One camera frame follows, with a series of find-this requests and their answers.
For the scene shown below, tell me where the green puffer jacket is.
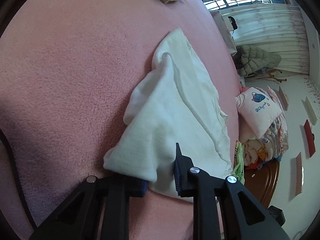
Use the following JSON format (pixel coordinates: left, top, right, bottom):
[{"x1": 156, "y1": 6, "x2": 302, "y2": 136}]
[{"x1": 233, "y1": 45, "x2": 281, "y2": 76}]

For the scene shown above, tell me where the pink embroidered pillow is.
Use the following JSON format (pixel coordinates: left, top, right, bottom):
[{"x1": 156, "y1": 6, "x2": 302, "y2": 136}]
[{"x1": 235, "y1": 87, "x2": 282, "y2": 139}]

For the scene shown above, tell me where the white window curtain right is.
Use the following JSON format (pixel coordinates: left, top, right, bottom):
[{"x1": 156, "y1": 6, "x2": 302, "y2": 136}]
[{"x1": 220, "y1": 4, "x2": 310, "y2": 74}]

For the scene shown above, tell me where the pink bed sheet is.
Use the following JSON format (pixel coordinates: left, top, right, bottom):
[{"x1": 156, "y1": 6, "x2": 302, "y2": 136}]
[{"x1": 1, "y1": 0, "x2": 241, "y2": 224}]

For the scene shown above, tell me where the red wall shelf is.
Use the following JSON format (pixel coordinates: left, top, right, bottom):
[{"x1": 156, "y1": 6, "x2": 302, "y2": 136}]
[{"x1": 304, "y1": 120, "x2": 316, "y2": 157}]

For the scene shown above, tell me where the white box on table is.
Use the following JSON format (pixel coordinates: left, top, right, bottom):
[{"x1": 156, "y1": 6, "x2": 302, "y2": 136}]
[{"x1": 228, "y1": 16, "x2": 238, "y2": 31}]

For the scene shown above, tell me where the small table with cloth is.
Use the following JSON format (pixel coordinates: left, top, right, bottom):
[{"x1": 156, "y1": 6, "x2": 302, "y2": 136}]
[{"x1": 210, "y1": 10, "x2": 237, "y2": 56}]

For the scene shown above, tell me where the wooden coat rack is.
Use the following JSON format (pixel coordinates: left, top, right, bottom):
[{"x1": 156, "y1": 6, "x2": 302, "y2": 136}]
[{"x1": 245, "y1": 68, "x2": 287, "y2": 83}]

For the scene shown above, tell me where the black cable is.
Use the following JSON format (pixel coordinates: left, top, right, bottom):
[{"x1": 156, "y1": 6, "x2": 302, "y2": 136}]
[{"x1": 0, "y1": 128, "x2": 38, "y2": 230}]

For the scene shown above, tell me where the pink wall shelf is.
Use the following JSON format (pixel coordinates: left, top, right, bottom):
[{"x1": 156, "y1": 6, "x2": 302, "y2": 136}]
[{"x1": 278, "y1": 86, "x2": 289, "y2": 111}]

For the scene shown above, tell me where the dark wooden headboard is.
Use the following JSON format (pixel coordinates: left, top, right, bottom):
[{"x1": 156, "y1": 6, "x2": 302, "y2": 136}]
[{"x1": 244, "y1": 160, "x2": 280, "y2": 209}]

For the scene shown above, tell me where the folded cartoon quilt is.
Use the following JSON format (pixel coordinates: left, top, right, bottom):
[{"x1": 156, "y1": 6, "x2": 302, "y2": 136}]
[{"x1": 238, "y1": 87, "x2": 289, "y2": 169}]

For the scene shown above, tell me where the white wall shelf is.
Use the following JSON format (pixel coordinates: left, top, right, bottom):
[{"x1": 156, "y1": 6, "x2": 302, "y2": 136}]
[{"x1": 304, "y1": 96, "x2": 318, "y2": 126}]

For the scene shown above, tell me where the white university sweatshirt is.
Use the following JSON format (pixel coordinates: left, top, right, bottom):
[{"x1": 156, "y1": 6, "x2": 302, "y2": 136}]
[{"x1": 104, "y1": 28, "x2": 233, "y2": 198}]

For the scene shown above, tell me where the green crumpled shirt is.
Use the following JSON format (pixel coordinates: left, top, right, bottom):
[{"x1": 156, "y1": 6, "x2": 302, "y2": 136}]
[{"x1": 232, "y1": 141, "x2": 245, "y2": 185}]

